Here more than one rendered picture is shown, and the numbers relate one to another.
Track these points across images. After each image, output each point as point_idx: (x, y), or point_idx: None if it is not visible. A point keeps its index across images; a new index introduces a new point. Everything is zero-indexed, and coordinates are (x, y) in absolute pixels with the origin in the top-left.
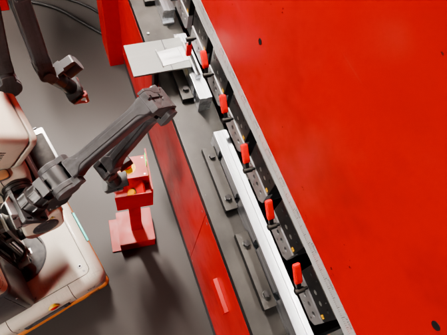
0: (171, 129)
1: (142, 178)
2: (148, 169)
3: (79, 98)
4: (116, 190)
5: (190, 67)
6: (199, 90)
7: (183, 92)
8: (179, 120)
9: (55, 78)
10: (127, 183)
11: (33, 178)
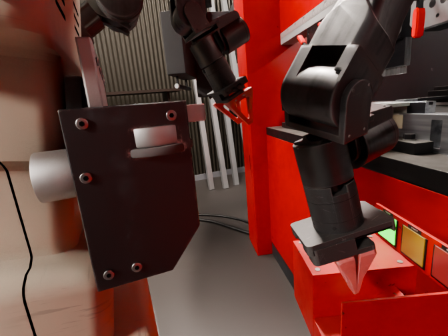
0: (408, 207)
1: (397, 279)
2: (419, 229)
3: (238, 91)
4: (353, 249)
5: (408, 104)
6: (447, 114)
7: (409, 141)
8: (429, 164)
9: (203, 17)
10: (390, 218)
11: (79, 85)
